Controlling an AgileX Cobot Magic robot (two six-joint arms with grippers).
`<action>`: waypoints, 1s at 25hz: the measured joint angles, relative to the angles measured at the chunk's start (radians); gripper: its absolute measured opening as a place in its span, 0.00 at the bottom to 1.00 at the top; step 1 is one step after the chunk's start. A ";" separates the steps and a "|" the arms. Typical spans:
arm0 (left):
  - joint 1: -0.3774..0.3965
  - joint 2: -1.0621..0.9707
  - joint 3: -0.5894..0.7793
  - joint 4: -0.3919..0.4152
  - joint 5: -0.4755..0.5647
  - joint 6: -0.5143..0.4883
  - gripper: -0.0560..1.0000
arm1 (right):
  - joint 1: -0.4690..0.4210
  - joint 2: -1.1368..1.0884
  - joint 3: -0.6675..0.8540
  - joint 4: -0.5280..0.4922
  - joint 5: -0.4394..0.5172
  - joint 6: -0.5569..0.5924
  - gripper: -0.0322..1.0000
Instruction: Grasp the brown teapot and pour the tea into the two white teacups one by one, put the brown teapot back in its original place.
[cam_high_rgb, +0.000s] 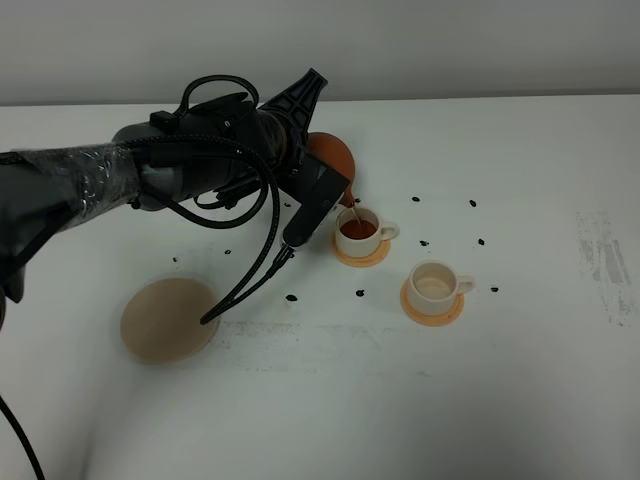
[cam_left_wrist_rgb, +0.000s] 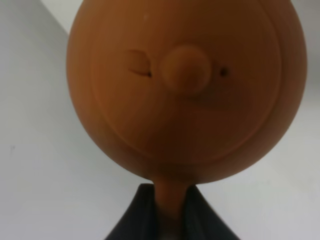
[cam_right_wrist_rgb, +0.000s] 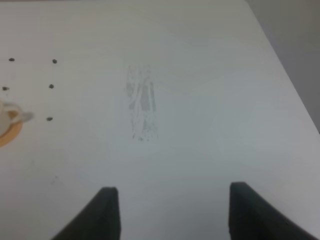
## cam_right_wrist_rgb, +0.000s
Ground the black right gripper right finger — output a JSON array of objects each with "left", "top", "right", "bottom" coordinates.
[{"left": 228, "top": 182, "right": 316, "bottom": 240}]

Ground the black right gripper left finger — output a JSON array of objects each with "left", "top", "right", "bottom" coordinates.
[{"left": 53, "top": 187, "right": 121, "bottom": 240}]

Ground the orange coaster front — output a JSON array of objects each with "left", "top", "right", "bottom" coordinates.
[{"left": 0, "top": 121, "right": 23, "bottom": 147}]

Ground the white teacup front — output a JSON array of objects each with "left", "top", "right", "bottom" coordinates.
[{"left": 0, "top": 100, "right": 34, "bottom": 136}]

